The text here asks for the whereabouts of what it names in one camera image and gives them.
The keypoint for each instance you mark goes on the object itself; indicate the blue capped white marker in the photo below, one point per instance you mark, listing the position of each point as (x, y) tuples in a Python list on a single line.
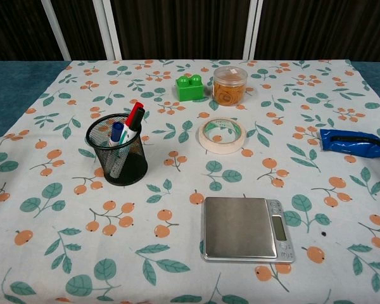
[(116, 131)]

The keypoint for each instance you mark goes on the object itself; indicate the black mesh pen holder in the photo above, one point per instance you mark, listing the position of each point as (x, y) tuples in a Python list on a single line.
[(130, 164)]

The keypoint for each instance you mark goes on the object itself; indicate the black capped white marker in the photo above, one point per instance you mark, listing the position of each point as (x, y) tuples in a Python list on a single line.
[(137, 119)]

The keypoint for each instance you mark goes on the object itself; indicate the red capped white marker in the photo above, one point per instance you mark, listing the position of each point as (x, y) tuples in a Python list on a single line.
[(133, 114)]

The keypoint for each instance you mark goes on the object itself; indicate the beige masking tape roll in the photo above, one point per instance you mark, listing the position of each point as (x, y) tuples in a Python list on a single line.
[(206, 140)]

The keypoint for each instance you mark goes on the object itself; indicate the floral fruit print tablecloth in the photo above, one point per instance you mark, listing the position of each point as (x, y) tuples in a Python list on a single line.
[(177, 196)]

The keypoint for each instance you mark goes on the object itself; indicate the green toy building brick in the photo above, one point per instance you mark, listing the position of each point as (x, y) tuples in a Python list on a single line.
[(188, 90)]

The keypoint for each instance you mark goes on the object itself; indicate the clear jar of rubber bands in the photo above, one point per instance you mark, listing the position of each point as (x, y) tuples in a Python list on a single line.
[(229, 88)]

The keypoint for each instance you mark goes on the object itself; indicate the silver digital pocket scale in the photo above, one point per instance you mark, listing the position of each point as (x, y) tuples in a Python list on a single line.
[(237, 228)]

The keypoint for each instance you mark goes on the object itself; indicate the blue foil pouch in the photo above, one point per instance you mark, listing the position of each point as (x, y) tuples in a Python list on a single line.
[(351, 144)]

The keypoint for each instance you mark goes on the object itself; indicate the double white frame post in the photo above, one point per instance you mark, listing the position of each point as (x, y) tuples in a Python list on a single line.
[(107, 30)]

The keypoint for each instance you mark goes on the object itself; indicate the thin white frame post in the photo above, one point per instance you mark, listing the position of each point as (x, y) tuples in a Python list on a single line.
[(55, 30)]

